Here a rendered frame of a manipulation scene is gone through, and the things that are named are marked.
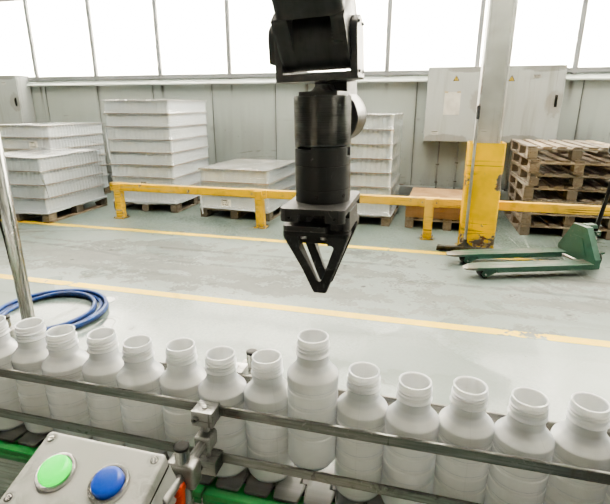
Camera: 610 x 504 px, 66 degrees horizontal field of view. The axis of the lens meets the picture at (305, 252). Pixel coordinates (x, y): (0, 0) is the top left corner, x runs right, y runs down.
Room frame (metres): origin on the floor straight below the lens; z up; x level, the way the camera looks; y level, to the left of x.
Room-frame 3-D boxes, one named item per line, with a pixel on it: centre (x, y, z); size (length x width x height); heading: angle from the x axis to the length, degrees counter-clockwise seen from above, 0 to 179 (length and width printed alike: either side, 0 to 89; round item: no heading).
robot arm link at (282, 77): (0.52, -0.02, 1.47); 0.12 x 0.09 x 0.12; 164
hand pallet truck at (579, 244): (4.12, -2.09, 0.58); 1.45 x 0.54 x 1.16; 95
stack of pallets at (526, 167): (5.74, -3.14, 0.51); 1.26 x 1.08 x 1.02; 165
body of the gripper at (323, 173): (0.49, -0.02, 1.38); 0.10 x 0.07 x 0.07; 165
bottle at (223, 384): (0.51, 0.10, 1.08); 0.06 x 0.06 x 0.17
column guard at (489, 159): (4.76, -1.81, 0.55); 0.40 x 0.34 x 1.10; 75
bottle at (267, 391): (0.50, 0.05, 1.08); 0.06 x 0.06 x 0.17
